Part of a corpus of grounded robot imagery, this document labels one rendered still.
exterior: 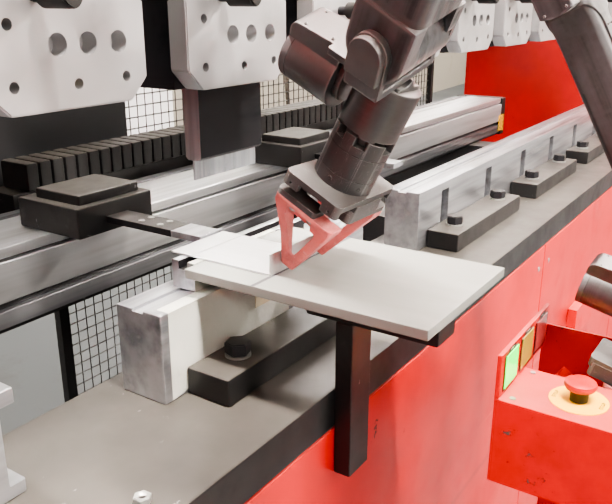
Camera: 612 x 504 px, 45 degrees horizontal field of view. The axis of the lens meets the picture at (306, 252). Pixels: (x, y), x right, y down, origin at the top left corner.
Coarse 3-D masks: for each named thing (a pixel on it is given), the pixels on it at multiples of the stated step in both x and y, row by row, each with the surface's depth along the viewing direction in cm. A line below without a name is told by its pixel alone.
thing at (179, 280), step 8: (264, 224) 88; (272, 224) 89; (296, 224) 90; (240, 232) 85; (248, 232) 85; (256, 232) 87; (184, 256) 77; (176, 264) 77; (184, 264) 77; (192, 264) 75; (176, 272) 77; (184, 272) 76; (176, 280) 77; (184, 280) 76; (192, 280) 76; (184, 288) 77; (192, 288) 76
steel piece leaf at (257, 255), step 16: (240, 240) 82; (256, 240) 82; (304, 240) 76; (192, 256) 77; (208, 256) 77; (224, 256) 77; (240, 256) 77; (256, 256) 77; (272, 256) 71; (256, 272) 73; (272, 272) 72
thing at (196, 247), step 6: (216, 234) 84; (222, 234) 84; (228, 234) 84; (234, 234) 84; (198, 240) 82; (204, 240) 82; (210, 240) 82; (216, 240) 82; (222, 240) 82; (228, 240) 82; (186, 246) 80; (192, 246) 80; (198, 246) 80; (204, 246) 80; (210, 246) 80; (174, 252) 78; (180, 252) 78; (186, 252) 78; (192, 252) 78; (198, 252) 78
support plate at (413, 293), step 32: (320, 256) 77; (352, 256) 77; (384, 256) 77; (416, 256) 77; (256, 288) 69; (288, 288) 69; (320, 288) 69; (352, 288) 69; (384, 288) 69; (416, 288) 69; (448, 288) 69; (480, 288) 69; (352, 320) 64; (384, 320) 62; (416, 320) 62; (448, 320) 63
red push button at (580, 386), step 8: (568, 376) 93; (576, 376) 92; (584, 376) 92; (568, 384) 91; (576, 384) 91; (584, 384) 91; (592, 384) 91; (576, 392) 90; (584, 392) 90; (592, 392) 90; (576, 400) 92; (584, 400) 92
